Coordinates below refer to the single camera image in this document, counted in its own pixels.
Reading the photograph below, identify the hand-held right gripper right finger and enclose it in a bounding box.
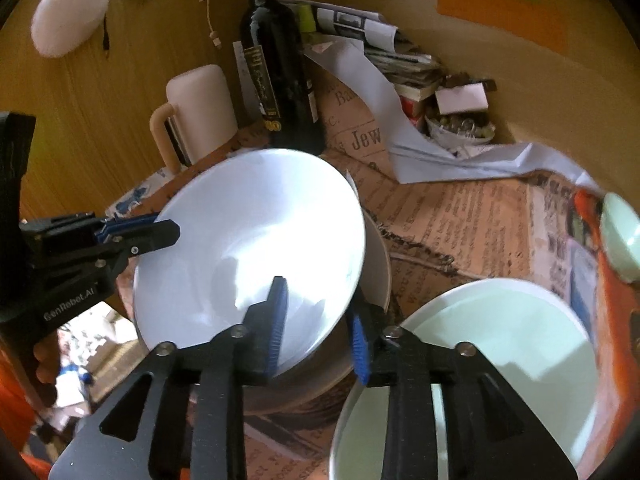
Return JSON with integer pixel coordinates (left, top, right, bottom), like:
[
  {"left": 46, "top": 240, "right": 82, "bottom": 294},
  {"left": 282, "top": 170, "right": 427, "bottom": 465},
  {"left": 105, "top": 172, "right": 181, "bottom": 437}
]
[{"left": 351, "top": 304, "right": 577, "bottom": 480}]

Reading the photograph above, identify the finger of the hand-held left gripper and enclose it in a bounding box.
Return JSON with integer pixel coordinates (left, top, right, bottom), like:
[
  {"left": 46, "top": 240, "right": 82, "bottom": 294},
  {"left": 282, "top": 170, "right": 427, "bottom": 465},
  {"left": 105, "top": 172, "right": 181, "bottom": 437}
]
[
  {"left": 95, "top": 212, "right": 160, "bottom": 240},
  {"left": 97, "top": 219, "right": 181, "bottom": 262}
]

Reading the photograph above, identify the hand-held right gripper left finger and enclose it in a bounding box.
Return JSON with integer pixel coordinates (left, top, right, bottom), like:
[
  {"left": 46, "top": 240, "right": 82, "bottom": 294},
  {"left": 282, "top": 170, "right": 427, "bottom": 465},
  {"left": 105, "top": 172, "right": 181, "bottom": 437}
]
[{"left": 49, "top": 276, "right": 290, "bottom": 480}]

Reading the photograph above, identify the beige plate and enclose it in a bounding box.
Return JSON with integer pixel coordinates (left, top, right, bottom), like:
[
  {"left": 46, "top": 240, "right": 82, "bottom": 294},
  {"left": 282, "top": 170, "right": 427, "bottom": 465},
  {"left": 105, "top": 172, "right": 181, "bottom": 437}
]
[{"left": 240, "top": 209, "right": 392, "bottom": 413}]

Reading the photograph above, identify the white plate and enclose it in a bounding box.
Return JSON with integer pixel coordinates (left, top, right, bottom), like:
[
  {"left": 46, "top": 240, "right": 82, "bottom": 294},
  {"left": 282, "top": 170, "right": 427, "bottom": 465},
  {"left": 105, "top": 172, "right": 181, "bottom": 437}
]
[{"left": 132, "top": 148, "right": 366, "bottom": 379}]

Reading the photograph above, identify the large pale green bowl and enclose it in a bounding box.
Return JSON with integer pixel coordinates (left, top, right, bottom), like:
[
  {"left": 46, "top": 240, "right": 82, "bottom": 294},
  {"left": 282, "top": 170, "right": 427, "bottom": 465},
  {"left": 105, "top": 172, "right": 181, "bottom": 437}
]
[{"left": 327, "top": 279, "right": 601, "bottom": 480}]

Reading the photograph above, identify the person's left hand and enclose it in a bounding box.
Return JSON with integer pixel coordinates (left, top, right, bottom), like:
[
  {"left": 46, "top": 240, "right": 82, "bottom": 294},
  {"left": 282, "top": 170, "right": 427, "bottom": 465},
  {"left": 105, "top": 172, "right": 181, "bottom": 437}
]
[{"left": 34, "top": 332, "right": 62, "bottom": 407}]

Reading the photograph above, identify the blue cartoon card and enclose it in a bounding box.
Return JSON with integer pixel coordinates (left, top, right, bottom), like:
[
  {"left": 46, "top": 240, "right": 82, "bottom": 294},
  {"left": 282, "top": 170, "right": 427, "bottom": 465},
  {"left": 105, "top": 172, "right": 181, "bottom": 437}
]
[{"left": 106, "top": 169, "right": 173, "bottom": 217}]

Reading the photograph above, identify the pink mug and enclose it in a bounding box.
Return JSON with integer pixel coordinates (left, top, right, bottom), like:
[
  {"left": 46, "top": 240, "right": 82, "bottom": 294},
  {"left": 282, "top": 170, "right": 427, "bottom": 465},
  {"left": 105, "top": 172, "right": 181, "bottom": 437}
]
[{"left": 149, "top": 64, "right": 239, "bottom": 174}]

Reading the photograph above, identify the brown newsprint paper mat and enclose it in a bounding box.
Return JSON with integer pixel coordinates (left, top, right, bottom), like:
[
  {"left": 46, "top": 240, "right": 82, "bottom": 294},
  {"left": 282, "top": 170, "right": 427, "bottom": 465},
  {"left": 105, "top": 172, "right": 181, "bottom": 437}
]
[{"left": 115, "top": 67, "right": 606, "bottom": 480}]

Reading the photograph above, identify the dark wine bottle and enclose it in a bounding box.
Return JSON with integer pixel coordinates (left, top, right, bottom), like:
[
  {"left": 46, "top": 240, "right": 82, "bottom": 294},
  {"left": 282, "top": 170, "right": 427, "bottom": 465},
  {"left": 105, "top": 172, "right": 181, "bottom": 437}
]
[{"left": 232, "top": 0, "right": 327, "bottom": 155}]

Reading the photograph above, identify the white fluffy brush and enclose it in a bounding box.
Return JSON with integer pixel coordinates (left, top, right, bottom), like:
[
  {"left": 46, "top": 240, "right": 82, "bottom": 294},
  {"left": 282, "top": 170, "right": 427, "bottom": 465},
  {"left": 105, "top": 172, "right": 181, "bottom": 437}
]
[{"left": 30, "top": 0, "right": 114, "bottom": 59}]

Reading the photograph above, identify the colourful orange newspaper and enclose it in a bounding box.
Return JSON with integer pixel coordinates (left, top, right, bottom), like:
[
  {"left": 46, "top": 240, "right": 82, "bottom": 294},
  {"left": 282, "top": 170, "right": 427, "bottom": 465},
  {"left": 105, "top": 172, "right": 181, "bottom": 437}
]
[{"left": 542, "top": 179, "right": 640, "bottom": 463}]

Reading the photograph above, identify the small bowl of clips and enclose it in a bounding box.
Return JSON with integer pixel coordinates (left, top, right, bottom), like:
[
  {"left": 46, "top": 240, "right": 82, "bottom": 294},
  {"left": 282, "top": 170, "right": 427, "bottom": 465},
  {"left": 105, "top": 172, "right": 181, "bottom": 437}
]
[{"left": 424, "top": 111, "right": 497, "bottom": 147}]

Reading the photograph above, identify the white paper sheet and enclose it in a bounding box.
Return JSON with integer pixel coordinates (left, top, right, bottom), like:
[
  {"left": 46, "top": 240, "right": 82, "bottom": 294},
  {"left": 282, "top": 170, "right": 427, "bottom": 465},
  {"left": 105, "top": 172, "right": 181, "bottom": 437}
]
[{"left": 304, "top": 39, "right": 603, "bottom": 187}]

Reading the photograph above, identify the white note card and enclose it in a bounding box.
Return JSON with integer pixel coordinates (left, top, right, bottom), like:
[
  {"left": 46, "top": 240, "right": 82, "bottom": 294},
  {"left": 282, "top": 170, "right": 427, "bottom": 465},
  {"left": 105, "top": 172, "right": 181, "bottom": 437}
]
[{"left": 433, "top": 81, "right": 489, "bottom": 114}]

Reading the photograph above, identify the small pale green bowl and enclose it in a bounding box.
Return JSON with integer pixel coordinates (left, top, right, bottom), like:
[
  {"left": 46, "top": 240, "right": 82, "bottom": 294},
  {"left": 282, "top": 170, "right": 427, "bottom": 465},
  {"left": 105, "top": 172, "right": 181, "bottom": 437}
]
[{"left": 599, "top": 191, "right": 640, "bottom": 282}]

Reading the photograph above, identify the stack of newspapers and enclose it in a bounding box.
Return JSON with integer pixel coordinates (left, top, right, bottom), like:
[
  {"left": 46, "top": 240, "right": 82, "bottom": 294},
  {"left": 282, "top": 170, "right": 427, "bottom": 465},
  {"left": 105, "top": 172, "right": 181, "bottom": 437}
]
[{"left": 311, "top": 4, "right": 442, "bottom": 102}]

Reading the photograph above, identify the orange sticky note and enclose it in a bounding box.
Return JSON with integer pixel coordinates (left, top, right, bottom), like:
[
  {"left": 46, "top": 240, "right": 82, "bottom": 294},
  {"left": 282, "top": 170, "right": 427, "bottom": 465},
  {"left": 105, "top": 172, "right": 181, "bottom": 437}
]
[{"left": 435, "top": 0, "right": 569, "bottom": 52}]

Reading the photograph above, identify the white cable with plug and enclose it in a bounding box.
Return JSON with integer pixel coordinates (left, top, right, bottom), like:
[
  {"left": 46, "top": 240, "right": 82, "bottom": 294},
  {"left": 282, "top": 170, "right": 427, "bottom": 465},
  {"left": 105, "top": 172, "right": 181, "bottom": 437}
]
[{"left": 199, "top": 0, "right": 224, "bottom": 50}]

